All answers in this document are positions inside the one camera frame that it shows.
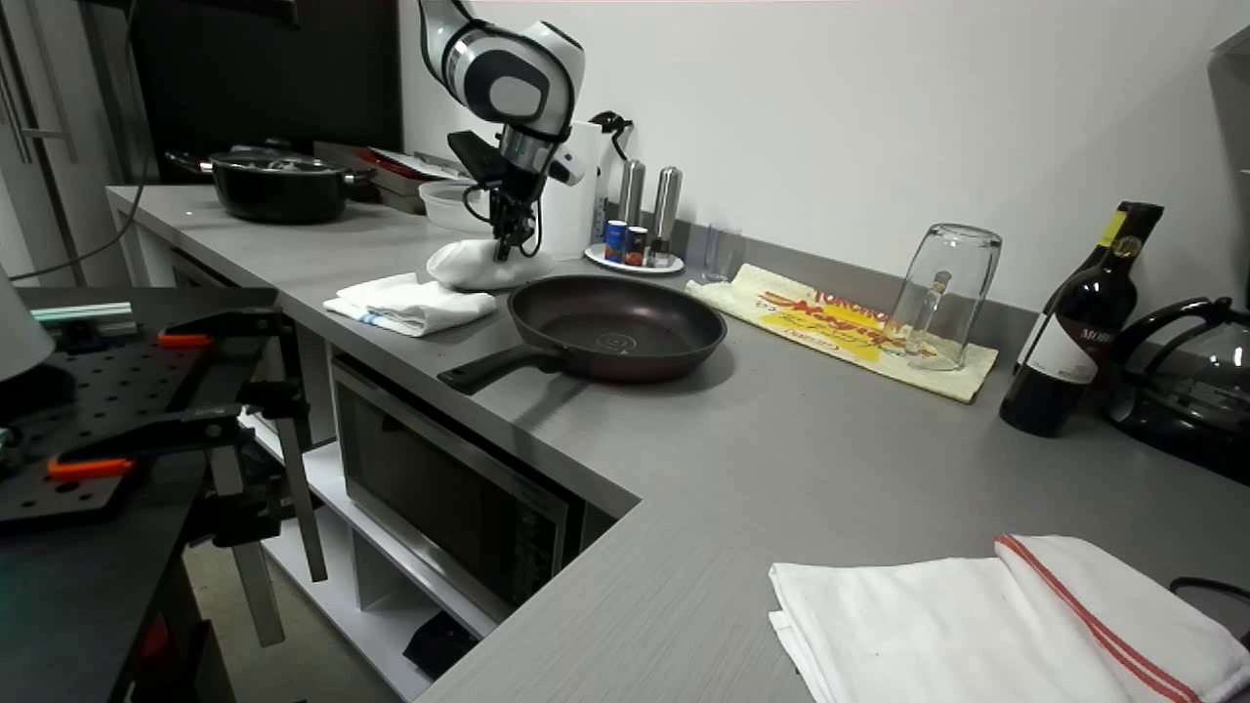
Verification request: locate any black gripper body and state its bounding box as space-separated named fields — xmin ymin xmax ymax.
xmin=450 ymin=129 xmax=557 ymax=258

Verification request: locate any white dish cloth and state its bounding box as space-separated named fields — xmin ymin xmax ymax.
xmin=324 ymin=237 xmax=550 ymax=341

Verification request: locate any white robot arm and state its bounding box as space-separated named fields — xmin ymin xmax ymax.
xmin=420 ymin=0 xmax=588 ymax=258

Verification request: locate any black frying pan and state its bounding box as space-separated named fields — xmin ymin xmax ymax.
xmin=442 ymin=273 xmax=726 ymax=394

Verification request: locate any folded white cloth red stripe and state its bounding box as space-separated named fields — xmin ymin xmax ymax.
xmin=771 ymin=536 xmax=1250 ymax=703

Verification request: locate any white paper towel roll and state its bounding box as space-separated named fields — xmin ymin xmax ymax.
xmin=544 ymin=125 xmax=603 ymax=258

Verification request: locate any steel salt shaker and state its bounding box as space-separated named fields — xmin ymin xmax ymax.
xmin=616 ymin=159 xmax=644 ymax=225

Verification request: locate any white plate with small jars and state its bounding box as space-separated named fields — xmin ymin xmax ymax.
xmin=584 ymin=217 xmax=685 ymax=277

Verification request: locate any steel pepper shaker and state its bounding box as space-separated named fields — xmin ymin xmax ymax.
xmin=652 ymin=163 xmax=685 ymax=247

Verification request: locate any black cooking pot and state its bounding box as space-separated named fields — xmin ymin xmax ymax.
xmin=205 ymin=152 xmax=352 ymax=224

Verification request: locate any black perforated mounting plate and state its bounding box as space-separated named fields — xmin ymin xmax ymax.
xmin=0 ymin=314 xmax=277 ymax=531

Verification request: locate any upturned clear glass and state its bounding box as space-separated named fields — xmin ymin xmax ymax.
xmin=890 ymin=224 xmax=1004 ymax=372

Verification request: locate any dark wine bottle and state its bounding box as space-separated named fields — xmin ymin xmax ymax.
xmin=999 ymin=204 xmax=1163 ymax=439

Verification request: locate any black glass coffee carafe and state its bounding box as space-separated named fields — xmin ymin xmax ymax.
xmin=1103 ymin=298 xmax=1250 ymax=483

